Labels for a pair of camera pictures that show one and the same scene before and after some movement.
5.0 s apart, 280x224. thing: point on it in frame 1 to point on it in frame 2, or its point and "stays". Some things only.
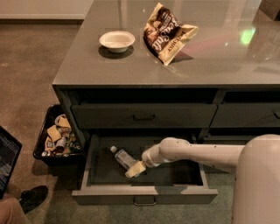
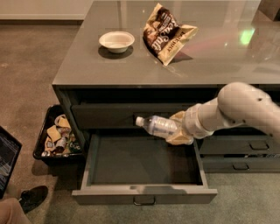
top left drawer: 143,115 stays
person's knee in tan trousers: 12,213 stays
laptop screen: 10,150 stays
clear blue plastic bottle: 122,157 to 157,126
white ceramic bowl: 116,41 stays
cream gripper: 149,157 to 191,122
